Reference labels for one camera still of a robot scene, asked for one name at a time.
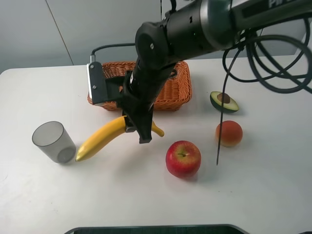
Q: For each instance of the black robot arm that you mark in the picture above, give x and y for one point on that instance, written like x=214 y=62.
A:
x=202 y=27

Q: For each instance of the orange round bread bun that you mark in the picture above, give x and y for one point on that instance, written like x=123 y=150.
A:
x=231 y=133

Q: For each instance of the red apple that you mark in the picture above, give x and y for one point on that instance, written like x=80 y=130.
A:
x=183 y=159

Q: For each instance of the halved avocado with pit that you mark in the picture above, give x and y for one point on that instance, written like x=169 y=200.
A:
x=223 y=102

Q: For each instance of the grey translucent plastic cup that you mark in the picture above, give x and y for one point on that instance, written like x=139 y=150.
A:
x=52 y=139

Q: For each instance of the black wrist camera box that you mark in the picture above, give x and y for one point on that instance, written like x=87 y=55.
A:
x=97 y=83

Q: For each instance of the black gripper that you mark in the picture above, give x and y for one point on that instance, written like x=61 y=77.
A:
x=138 y=96

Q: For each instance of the orange wicker basket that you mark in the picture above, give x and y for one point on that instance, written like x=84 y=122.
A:
x=176 y=91

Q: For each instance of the yellow banana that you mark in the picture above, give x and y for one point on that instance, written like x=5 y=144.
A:
x=104 y=136

